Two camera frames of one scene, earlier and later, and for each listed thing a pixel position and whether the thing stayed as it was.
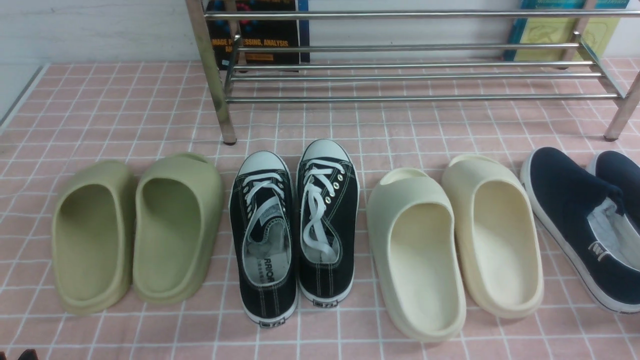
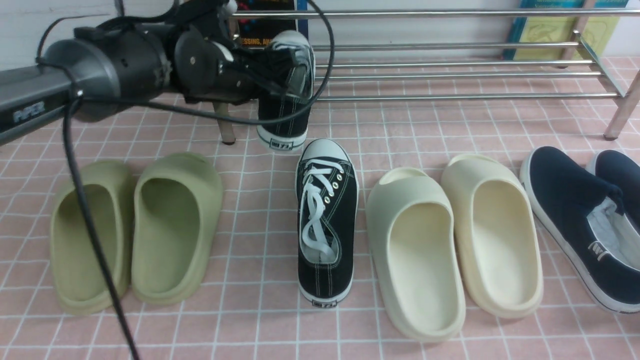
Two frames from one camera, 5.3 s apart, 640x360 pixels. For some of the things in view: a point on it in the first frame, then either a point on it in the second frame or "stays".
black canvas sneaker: [327, 223] stays
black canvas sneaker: [262, 207] to [294, 99]
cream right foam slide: [499, 252] stays
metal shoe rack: [420, 55] stays
